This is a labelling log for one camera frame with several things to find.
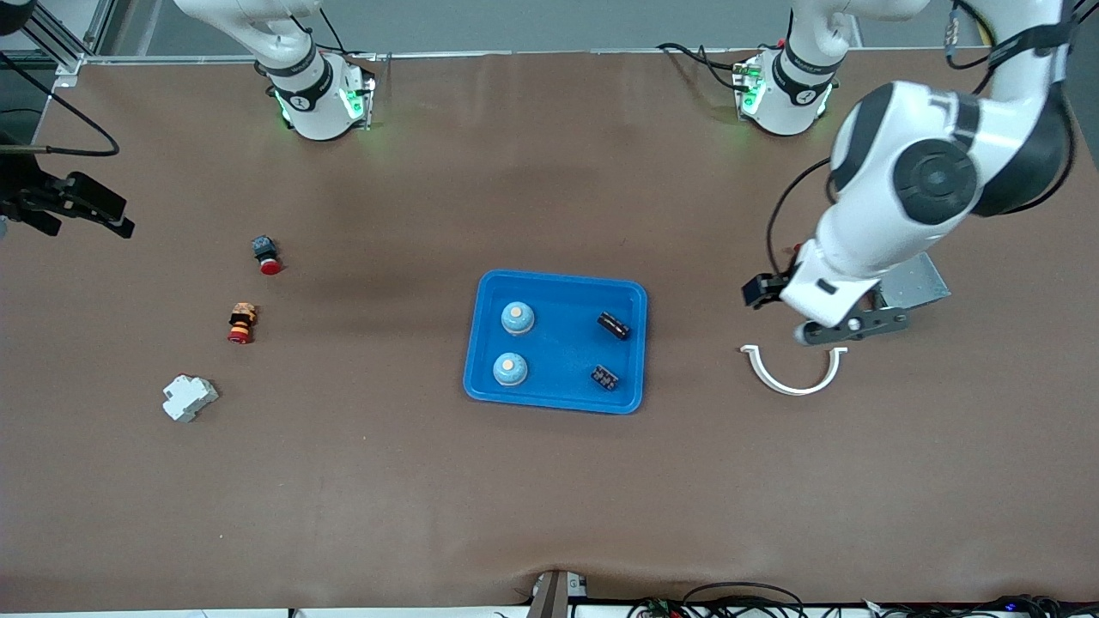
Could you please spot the white circuit breaker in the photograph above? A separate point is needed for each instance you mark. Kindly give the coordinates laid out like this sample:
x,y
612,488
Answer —
x,y
189,399

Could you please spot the brown table mat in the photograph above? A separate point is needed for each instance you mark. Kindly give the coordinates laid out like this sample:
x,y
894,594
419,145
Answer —
x,y
549,498

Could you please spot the black cylindrical capacitor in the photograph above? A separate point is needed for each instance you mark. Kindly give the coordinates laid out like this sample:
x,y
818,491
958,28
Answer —
x,y
614,325

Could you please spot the aluminium frame profile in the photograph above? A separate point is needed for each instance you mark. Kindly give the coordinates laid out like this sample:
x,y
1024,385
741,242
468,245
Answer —
x,y
70,62

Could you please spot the blue plastic tray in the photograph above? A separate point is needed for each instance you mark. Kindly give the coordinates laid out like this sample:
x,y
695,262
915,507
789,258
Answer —
x,y
562,360

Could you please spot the grey metal box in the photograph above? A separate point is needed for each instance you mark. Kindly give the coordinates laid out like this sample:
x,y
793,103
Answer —
x,y
919,285

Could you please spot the red push button switch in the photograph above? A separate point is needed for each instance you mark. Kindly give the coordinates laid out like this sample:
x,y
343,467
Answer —
x,y
268,257

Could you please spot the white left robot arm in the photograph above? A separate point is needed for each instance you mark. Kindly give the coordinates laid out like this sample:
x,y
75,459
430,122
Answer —
x,y
910,172

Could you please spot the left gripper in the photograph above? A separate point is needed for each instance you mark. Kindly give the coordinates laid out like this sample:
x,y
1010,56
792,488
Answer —
x,y
761,290

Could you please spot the red orange emergency stop button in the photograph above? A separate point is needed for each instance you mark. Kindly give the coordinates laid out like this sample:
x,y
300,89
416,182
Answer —
x,y
242,324

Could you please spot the small black capacitor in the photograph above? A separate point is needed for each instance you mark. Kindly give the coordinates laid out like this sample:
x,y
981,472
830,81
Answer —
x,y
604,378

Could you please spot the grey clamp bracket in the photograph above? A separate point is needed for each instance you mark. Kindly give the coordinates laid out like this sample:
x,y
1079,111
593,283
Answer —
x,y
554,596

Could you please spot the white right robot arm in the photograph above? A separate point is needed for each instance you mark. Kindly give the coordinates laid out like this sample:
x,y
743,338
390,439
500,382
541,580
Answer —
x,y
313,103

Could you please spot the light blue call bell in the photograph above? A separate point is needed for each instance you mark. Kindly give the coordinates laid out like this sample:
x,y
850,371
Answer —
x,y
517,318
510,370

